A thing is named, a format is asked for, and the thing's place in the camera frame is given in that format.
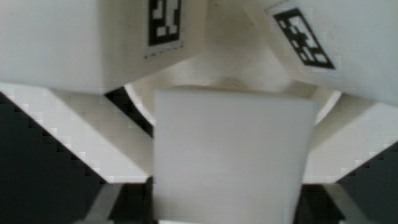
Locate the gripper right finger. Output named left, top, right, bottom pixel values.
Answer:
left=293, top=184, right=379, bottom=224

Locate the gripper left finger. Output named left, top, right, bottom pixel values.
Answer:
left=75, top=178, right=157, bottom=224

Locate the white stool leg with tag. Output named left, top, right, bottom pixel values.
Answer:
left=245, top=0, right=398, bottom=106

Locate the white U-shaped fence wall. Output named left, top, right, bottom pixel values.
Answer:
left=0, top=82, right=398, bottom=183

